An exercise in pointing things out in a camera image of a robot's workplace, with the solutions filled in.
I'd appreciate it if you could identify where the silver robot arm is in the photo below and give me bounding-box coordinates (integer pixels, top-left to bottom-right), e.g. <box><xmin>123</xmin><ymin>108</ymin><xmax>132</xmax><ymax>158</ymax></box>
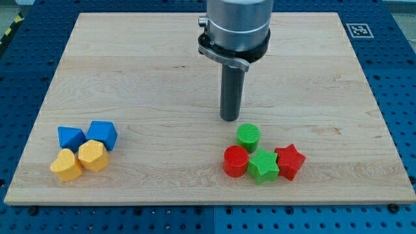
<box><xmin>198</xmin><ymin>0</ymin><xmax>274</xmax><ymax>52</ymax></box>

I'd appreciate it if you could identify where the blue cube block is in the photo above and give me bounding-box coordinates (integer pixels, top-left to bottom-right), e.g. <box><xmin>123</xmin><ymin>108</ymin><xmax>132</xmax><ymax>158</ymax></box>
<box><xmin>86</xmin><ymin>120</ymin><xmax>118</xmax><ymax>151</ymax></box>

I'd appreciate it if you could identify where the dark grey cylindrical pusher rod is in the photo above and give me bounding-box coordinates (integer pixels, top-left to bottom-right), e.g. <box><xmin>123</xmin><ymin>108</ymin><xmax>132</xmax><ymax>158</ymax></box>
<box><xmin>220</xmin><ymin>65</ymin><xmax>245</xmax><ymax>122</ymax></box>

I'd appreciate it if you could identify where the green cylinder block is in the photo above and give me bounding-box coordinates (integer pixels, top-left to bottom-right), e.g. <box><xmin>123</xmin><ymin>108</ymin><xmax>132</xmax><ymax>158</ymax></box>
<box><xmin>236</xmin><ymin>123</ymin><xmax>261</xmax><ymax>153</ymax></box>

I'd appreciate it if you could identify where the red cylinder block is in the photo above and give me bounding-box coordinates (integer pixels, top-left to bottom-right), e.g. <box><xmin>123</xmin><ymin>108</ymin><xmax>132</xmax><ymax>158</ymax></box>
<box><xmin>223</xmin><ymin>145</ymin><xmax>249</xmax><ymax>177</ymax></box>

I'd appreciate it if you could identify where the green star block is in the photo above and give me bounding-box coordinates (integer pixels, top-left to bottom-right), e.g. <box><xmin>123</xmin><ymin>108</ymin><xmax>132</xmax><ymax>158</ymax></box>
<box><xmin>247</xmin><ymin>148</ymin><xmax>280</xmax><ymax>185</ymax></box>

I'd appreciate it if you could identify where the wooden board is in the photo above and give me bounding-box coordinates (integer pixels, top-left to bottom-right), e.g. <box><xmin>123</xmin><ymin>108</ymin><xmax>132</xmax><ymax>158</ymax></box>
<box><xmin>5</xmin><ymin>12</ymin><xmax>415</xmax><ymax>206</ymax></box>

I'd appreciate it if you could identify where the red star block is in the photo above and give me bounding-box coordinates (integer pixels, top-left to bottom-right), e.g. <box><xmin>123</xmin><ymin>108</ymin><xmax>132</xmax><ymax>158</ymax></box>
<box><xmin>274</xmin><ymin>144</ymin><xmax>307</xmax><ymax>181</ymax></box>

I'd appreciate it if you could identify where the yellow hexagon block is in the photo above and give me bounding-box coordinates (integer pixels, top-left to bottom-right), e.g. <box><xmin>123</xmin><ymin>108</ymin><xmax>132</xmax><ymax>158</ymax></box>
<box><xmin>78</xmin><ymin>140</ymin><xmax>109</xmax><ymax>172</ymax></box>

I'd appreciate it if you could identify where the blue triangular prism block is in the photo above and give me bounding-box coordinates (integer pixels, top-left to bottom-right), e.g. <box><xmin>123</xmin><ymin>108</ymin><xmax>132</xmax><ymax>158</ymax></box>
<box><xmin>57</xmin><ymin>126</ymin><xmax>86</xmax><ymax>153</ymax></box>

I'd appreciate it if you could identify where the yellow heart block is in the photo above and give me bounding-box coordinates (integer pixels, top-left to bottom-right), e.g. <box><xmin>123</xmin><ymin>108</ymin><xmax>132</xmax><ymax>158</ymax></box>
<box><xmin>49</xmin><ymin>148</ymin><xmax>83</xmax><ymax>182</ymax></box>

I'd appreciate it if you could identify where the white fiducial marker tag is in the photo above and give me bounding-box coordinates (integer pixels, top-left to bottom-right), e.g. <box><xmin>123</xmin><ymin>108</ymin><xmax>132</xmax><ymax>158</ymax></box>
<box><xmin>346</xmin><ymin>23</ymin><xmax>374</xmax><ymax>38</ymax></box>

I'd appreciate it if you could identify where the black bolt front left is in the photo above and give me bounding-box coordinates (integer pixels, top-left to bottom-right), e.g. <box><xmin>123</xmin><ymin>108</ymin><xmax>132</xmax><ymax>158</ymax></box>
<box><xmin>27</xmin><ymin>206</ymin><xmax>39</xmax><ymax>216</ymax></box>

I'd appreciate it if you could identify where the black bolt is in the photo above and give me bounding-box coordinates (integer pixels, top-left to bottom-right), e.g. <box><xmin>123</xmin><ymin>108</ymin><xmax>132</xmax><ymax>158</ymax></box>
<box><xmin>27</xmin><ymin>206</ymin><xmax>39</xmax><ymax>216</ymax></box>
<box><xmin>387</xmin><ymin>203</ymin><xmax>400</xmax><ymax>214</ymax></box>

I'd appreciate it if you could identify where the black bolt front right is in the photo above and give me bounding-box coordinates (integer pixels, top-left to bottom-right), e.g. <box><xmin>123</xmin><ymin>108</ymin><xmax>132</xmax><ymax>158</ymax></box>
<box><xmin>387</xmin><ymin>203</ymin><xmax>400</xmax><ymax>214</ymax></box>

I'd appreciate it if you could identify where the black clamp ring with lever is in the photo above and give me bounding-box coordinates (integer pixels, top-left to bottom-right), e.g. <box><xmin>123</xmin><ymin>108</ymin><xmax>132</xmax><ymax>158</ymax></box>
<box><xmin>197</xmin><ymin>28</ymin><xmax>272</xmax><ymax>73</ymax></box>

